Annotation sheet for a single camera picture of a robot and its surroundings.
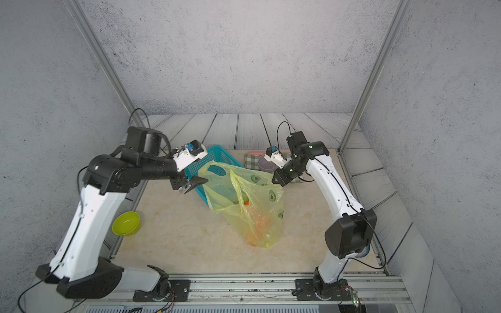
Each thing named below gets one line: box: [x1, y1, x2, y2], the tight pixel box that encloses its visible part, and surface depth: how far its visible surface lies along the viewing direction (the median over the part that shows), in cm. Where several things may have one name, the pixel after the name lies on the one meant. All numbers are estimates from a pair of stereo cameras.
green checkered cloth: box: [243, 153, 265, 171], surface depth 117 cm
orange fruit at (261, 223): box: [253, 213, 271, 235], surface depth 72 cm
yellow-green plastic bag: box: [197, 160, 285, 248], surface depth 73 cm
